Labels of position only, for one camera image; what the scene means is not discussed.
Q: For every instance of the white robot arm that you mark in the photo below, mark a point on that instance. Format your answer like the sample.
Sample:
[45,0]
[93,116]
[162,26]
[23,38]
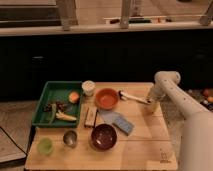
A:
[196,149]

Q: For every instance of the orange bowl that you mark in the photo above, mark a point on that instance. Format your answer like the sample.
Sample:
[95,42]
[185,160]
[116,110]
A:
[106,98]

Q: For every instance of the white cup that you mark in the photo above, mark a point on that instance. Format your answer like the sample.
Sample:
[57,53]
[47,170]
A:
[88,87]

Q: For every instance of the wooden block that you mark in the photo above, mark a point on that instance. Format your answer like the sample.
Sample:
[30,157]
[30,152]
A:
[90,117]

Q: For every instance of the green pepper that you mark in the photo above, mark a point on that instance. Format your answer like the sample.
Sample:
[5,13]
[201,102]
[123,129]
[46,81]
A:
[54,110]

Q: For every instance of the green cup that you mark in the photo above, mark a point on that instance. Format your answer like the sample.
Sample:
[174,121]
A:
[45,146]

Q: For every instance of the dark grapes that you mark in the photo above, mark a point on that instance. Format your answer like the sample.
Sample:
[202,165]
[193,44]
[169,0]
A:
[60,106]

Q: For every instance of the blue cloth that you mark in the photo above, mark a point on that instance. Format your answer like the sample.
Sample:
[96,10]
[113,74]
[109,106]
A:
[118,120]

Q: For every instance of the peach fruit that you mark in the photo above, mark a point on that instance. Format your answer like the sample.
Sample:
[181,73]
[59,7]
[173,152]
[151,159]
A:
[74,97]

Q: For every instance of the banana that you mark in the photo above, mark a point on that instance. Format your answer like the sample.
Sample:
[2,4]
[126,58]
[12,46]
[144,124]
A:
[65,117]

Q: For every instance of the green plastic tray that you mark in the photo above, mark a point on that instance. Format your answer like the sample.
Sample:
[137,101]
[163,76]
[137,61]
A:
[58,91]

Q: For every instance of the purple bowl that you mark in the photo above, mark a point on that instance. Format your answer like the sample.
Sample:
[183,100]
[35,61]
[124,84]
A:
[103,137]

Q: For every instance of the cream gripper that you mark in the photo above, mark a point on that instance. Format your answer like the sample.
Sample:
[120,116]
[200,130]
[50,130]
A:
[152,106]

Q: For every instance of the metal cup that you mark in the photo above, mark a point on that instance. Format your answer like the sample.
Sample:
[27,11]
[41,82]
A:
[70,138]

